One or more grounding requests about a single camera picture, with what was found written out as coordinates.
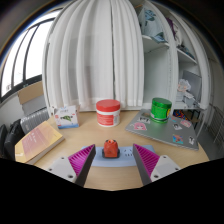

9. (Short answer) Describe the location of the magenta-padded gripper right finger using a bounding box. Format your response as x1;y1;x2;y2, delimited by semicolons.
132;143;183;186

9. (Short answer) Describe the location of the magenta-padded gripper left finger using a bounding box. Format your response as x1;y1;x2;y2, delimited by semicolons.
46;143;97;188

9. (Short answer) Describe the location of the orange charger block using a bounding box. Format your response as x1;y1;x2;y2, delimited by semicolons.
101;138;121;159

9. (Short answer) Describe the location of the silver laptop with stickers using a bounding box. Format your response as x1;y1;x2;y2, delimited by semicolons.
124;108;200;151

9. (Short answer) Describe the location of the small white printed box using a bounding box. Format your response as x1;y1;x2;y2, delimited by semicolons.
53;105;80;130

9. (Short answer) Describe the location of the yellow and pink book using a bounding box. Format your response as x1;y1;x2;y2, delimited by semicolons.
14;120;66;166

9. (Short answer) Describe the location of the green round tin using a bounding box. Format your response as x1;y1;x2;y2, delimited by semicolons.
149;97;173;125

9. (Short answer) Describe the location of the white jar with red lid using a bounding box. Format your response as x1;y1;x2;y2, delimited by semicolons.
95;99;121;128

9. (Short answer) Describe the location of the colourful patterned bag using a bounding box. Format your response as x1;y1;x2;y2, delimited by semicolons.
173;109;195;122

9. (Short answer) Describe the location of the grey ribbed radiator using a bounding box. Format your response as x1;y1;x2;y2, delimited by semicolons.
19;107;51;135

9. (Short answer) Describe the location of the black bag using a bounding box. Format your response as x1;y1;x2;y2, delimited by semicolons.
0;119;26;160

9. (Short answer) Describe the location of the brown cardboard box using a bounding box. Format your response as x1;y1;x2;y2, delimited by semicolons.
17;80;47;116

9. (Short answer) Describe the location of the white shelf unit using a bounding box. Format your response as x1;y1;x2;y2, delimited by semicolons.
133;0;213;112

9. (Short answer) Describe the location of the white pleated curtain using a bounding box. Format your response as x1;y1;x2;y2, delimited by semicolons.
43;0;145;112

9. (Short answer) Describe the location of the dark-framed window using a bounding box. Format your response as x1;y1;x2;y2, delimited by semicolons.
0;13;58;102

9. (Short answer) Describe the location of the white wire rack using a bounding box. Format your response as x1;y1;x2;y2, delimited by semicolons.
206;104;224;148

